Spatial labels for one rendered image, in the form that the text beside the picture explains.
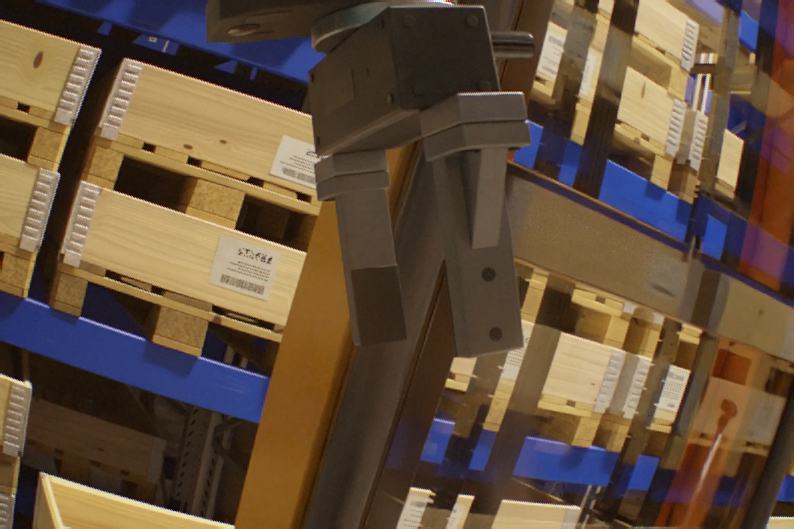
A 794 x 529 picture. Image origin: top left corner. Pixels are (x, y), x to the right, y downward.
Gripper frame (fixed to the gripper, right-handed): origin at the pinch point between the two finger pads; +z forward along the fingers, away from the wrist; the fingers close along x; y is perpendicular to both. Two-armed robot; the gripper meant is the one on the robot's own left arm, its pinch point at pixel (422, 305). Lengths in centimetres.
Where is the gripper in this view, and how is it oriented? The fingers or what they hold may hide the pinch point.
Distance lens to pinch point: 46.1
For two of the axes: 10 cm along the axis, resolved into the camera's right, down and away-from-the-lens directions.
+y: 9.2, -1.2, 3.6
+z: 1.3, 9.9, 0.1
